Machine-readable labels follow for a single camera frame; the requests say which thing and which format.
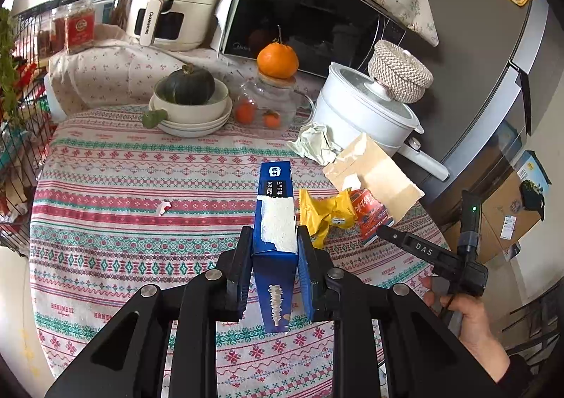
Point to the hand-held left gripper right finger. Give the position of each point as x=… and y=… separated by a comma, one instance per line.
x=305, y=274

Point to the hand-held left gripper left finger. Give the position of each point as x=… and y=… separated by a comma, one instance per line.
x=246, y=268

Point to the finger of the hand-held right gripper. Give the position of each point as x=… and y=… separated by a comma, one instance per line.
x=418, y=244

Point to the blue carton box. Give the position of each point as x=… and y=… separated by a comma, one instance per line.
x=273, y=279

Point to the red snack packet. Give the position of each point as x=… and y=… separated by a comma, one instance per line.
x=368, y=213

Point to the person's right forearm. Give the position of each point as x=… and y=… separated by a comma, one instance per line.
x=520, y=369

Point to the person's right hand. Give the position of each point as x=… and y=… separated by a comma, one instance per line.
x=473, y=327

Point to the yellow snack packet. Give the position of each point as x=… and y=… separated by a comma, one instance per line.
x=328, y=213

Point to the cardboard box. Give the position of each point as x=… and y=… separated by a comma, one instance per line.
x=498, y=213

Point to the kraft paper bag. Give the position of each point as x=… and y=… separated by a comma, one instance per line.
x=383, y=178

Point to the small red white scrap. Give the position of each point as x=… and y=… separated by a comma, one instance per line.
x=164, y=207

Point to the blue printed box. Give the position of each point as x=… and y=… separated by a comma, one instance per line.
x=533, y=182

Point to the striped patterned tablecloth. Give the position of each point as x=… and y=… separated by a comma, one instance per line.
x=132, y=248

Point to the crumpled pale green paper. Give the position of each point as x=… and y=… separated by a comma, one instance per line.
x=315, y=140

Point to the cream deep plate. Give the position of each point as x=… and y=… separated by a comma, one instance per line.
x=194, y=133
x=222, y=118

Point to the white cooking pot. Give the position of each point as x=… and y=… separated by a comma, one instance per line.
x=343, y=116

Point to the small orange fruit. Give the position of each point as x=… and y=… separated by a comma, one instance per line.
x=271, y=119
x=244, y=112

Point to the cream bowl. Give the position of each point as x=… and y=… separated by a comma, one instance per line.
x=194, y=112

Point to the white pot lid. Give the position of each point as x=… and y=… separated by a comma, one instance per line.
x=365, y=87

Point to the glass teapot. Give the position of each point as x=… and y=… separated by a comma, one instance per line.
x=275, y=98

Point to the green leaf-shaped object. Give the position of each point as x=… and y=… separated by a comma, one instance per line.
x=154, y=118

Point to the grey refrigerator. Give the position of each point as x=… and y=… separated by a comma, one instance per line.
x=467, y=72

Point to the dark green pumpkin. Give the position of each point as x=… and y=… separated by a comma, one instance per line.
x=189, y=85

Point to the large orange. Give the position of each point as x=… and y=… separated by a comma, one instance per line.
x=277, y=60

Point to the white dotted cloth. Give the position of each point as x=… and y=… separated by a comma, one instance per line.
x=110, y=72

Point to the black and white microwave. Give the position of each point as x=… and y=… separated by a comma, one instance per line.
x=308, y=15

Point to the red label jar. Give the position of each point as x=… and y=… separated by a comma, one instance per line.
x=80, y=28

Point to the dark spice jar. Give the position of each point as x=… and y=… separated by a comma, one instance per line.
x=57, y=30

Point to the green plant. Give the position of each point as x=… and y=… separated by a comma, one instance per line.
x=8, y=68

